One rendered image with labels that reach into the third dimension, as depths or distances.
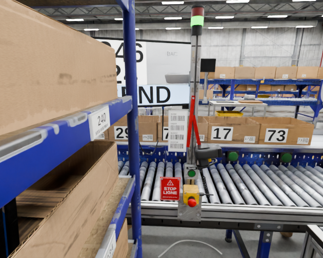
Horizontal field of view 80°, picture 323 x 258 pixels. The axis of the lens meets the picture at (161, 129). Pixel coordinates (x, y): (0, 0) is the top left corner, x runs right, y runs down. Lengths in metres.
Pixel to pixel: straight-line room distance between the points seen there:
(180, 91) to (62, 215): 0.80
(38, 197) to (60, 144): 0.31
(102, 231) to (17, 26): 0.30
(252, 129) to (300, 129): 0.35
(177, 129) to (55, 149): 0.74
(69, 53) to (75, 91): 0.04
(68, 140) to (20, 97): 0.05
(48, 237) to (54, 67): 0.18
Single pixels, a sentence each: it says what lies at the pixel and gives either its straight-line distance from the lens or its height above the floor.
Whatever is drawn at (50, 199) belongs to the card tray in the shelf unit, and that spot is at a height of 1.15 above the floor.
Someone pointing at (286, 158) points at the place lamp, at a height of 0.80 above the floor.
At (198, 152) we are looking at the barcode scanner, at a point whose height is 1.07.
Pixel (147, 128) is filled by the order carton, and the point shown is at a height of 1.00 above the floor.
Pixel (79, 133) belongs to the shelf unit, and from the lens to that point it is 0.21.
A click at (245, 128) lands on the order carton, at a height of 1.01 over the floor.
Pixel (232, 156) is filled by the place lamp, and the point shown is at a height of 0.81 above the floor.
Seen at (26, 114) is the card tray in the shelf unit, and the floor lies 1.35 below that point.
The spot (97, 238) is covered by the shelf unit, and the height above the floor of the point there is 1.14.
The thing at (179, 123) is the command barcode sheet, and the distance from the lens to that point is 0.87.
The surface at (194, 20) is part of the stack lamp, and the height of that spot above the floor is 1.61.
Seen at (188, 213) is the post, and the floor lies 0.71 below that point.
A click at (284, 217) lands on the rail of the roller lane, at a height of 0.71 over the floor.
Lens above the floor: 1.38
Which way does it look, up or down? 15 degrees down
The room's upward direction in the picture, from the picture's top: straight up
